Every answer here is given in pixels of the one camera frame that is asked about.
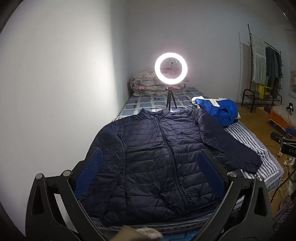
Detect dark hanging clothes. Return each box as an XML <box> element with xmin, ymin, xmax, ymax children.
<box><xmin>265</xmin><ymin>46</ymin><xmax>283</xmax><ymax>98</ymax></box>

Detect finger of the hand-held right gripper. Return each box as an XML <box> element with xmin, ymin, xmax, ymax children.
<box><xmin>285</xmin><ymin>126</ymin><xmax>296</xmax><ymax>140</ymax></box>
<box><xmin>270</xmin><ymin>132</ymin><xmax>290</xmax><ymax>144</ymax></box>

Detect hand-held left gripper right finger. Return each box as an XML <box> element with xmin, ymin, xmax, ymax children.
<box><xmin>196</xmin><ymin>149</ymin><xmax>274</xmax><ymax>241</ymax></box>

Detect navy puffer jacket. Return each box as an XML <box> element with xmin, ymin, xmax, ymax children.
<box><xmin>79</xmin><ymin>108</ymin><xmax>263</xmax><ymax>228</ymax></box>

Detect yellow box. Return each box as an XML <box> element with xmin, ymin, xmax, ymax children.
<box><xmin>258</xmin><ymin>84</ymin><xmax>272</xmax><ymax>100</ymax></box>

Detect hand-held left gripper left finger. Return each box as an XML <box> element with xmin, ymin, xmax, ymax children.
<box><xmin>25</xmin><ymin>148</ymin><xmax>109</xmax><ymax>241</ymax></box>

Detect orange upholstered bench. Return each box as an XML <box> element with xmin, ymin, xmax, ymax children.
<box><xmin>268</xmin><ymin>104</ymin><xmax>296</xmax><ymax>131</ymax></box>

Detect white floor cables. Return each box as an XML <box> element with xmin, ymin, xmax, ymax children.
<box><xmin>269</xmin><ymin>148</ymin><xmax>296</xmax><ymax>200</ymax></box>

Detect folded floral quilt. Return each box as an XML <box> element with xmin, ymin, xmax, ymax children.
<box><xmin>130</xmin><ymin>69</ymin><xmax>188</xmax><ymax>97</ymax></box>

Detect black tripod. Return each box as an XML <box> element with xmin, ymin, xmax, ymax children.
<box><xmin>165</xmin><ymin>84</ymin><xmax>178</xmax><ymax>114</ymax></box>

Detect blue and white jacket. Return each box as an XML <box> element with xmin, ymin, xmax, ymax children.
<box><xmin>191</xmin><ymin>96</ymin><xmax>239</xmax><ymax>127</ymax></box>

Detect beige fuzzy cloth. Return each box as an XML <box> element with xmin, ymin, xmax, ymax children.
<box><xmin>115</xmin><ymin>224</ymin><xmax>164</xmax><ymax>241</ymax></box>

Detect black ring light cable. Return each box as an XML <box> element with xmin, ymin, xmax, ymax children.
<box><xmin>177</xmin><ymin>100</ymin><xmax>197</xmax><ymax>109</ymax></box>

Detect black clothes rack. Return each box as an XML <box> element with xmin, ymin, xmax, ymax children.
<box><xmin>241</xmin><ymin>23</ymin><xmax>284</xmax><ymax>113</ymax></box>

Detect striped hanging cloth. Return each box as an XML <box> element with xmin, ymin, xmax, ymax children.
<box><xmin>251</xmin><ymin>34</ymin><xmax>267</xmax><ymax>84</ymax></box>

